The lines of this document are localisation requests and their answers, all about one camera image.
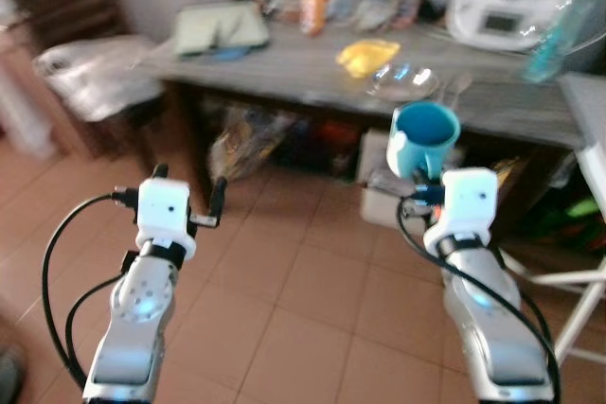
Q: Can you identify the white kitchen machine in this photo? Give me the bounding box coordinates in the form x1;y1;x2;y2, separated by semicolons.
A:
445;0;606;53

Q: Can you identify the grey wooden table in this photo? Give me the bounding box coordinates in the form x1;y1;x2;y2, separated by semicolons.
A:
142;21;593;244

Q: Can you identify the teal mug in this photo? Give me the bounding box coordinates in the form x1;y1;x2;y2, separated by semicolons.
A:
386;101;462;183

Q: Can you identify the clear plastic wrapped bundle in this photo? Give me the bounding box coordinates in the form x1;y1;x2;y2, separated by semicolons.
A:
33;35;167;126

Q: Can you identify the dark wooden cabinet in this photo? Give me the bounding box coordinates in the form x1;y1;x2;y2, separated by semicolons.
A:
0;0;129;154

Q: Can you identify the green cutting board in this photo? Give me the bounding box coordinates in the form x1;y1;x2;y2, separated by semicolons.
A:
173;2;271;57

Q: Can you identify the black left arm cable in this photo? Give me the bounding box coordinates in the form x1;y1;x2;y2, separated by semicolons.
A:
41;190;143;392

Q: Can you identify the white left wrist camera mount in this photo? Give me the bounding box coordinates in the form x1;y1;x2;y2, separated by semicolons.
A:
135;177;197;261

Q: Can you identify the white plastic folding table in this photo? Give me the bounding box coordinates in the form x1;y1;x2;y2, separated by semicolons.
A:
502;73;606;367

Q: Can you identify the printed snack bag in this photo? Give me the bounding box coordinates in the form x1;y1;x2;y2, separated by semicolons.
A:
208;106;285;183

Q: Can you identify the orange sauce bottle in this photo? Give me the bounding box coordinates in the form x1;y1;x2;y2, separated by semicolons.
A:
300;0;332;36

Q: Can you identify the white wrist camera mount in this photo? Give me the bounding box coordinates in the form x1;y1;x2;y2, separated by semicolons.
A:
135;177;197;261
423;169;500;255

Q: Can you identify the clear water bottle teal cap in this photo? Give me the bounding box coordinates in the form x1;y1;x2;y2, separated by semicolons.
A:
521;0;597;83

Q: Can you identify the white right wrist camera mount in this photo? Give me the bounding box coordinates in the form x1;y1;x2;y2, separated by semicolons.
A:
423;169;500;255

